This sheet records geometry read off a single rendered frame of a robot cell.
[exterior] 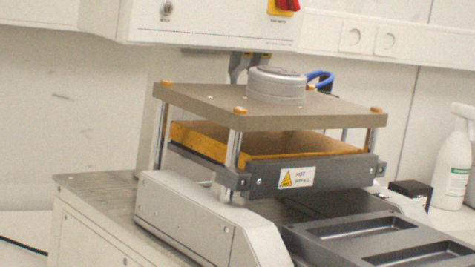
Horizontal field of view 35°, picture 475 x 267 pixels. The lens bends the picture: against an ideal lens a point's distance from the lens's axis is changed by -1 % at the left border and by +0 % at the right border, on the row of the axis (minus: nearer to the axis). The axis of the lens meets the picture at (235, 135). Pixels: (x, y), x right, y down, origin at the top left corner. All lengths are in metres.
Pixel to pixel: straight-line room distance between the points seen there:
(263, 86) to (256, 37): 0.18
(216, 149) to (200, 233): 0.12
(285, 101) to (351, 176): 0.13
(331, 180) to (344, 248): 0.17
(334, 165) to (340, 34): 0.76
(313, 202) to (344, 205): 0.06
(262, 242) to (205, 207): 0.09
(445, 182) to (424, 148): 0.21
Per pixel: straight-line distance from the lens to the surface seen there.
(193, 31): 1.06
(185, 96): 0.94
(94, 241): 1.07
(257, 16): 1.13
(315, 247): 0.83
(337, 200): 1.09
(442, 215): 1.79
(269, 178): 0.89
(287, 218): 1.10
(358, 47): 1.73
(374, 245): 0.86
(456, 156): 1.81
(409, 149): 1.97
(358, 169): 1.01
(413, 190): 1.68
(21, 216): 1.49
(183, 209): 0.90
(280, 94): 0.97
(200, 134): 0.96
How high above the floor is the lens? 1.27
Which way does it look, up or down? 13 degrees down
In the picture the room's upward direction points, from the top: 9 degrees clockwise
